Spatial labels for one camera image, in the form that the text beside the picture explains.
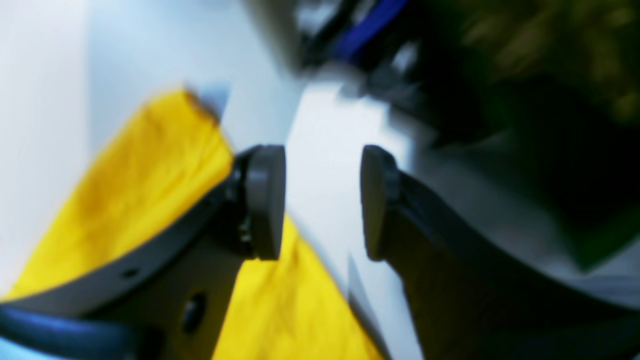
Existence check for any black blue clutter pile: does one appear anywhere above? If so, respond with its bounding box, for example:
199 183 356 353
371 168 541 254
294 0 457 114

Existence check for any yellow t-shirt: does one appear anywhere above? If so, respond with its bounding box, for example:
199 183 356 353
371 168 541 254
4 89 383 360

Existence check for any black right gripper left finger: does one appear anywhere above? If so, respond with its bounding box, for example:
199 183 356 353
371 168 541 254
0 145 286 360

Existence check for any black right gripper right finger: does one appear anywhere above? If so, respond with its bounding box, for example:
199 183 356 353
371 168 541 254
359 145 639 360

